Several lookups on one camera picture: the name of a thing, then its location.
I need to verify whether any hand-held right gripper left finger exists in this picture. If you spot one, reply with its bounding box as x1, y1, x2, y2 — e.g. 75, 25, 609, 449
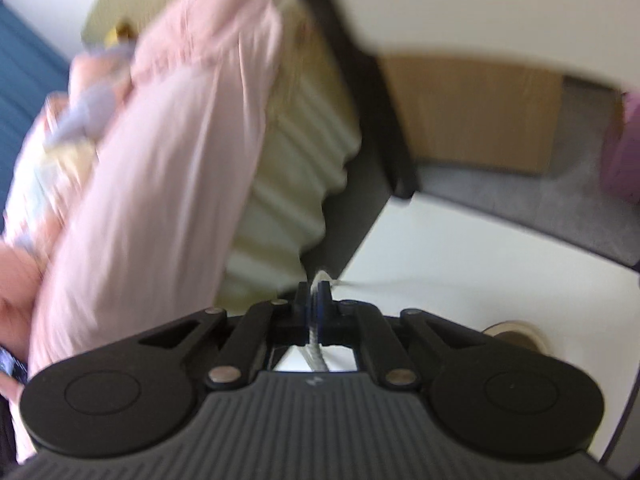
137, 280, 317, 392

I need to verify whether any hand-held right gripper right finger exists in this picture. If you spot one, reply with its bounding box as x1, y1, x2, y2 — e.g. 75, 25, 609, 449
316, 280, 494, 392

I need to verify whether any white shoelace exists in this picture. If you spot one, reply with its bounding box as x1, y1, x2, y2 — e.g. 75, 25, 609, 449
299, 268, 431, 374

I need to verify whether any brown and white sneaker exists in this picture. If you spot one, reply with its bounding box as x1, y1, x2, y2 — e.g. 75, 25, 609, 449
480, 319, 551, 356

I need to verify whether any wooden bedside cabinet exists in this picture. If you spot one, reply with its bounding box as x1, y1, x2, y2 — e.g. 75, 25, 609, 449
377, 54, 564, 176

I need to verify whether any pastel patterned duvet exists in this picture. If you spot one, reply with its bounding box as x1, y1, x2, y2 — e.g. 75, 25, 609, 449
0, 49, 137, 362

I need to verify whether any pink pillow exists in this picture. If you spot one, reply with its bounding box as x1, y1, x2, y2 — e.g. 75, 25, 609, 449
131, 0, 296, 92

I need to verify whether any yellow soft toy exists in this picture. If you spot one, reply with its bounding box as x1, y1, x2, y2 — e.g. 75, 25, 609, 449
107, 19, 136, 44

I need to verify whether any pink cardboard box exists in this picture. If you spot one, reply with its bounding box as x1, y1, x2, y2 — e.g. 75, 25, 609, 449
599, 90, 640, 199

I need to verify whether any blue curtain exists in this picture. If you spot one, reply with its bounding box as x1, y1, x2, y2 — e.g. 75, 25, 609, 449
0, 0, 71, 232

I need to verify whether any white chair with black frame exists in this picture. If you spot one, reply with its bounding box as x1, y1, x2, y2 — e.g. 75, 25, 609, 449
272, 0, 640, 466

